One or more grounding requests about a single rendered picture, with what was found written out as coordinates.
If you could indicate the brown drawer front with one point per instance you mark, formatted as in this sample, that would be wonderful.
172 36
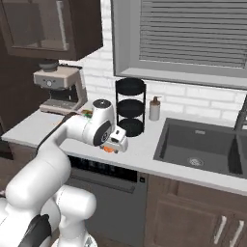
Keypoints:
22 154

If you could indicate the black three-tier stand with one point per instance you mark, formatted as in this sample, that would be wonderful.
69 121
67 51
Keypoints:
131 107

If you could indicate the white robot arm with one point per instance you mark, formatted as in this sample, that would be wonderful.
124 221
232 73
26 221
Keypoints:
48 160

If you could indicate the orange food piece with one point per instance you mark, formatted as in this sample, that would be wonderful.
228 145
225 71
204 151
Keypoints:
108 148

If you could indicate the dark brown tall cupboard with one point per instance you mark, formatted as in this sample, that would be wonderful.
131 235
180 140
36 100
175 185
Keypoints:
16 96

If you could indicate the dark brown wall cupboard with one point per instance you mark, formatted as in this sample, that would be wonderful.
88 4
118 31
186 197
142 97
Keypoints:
80 29

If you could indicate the beige coffee machine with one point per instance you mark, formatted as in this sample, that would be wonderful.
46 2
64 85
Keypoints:
61 82

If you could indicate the brown cupboard door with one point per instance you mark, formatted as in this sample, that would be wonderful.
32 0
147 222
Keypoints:
183 222
241 230

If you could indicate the dark grey sink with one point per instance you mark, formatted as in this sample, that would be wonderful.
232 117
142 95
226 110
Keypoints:
199 148

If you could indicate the dark grey tap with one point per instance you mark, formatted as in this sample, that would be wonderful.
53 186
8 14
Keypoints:
241 117

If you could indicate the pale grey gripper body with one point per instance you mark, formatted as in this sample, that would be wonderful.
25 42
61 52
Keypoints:
121 145

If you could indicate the small colourful packet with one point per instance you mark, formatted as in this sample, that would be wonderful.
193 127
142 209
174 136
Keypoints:
86 113

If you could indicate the grey window with blinds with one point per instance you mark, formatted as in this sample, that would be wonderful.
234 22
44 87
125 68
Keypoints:
180 35

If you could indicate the white soap dispenser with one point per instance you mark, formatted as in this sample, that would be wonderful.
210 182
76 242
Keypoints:
154 111

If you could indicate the grey dishwasher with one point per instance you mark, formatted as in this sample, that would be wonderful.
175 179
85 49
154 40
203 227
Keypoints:
119 212

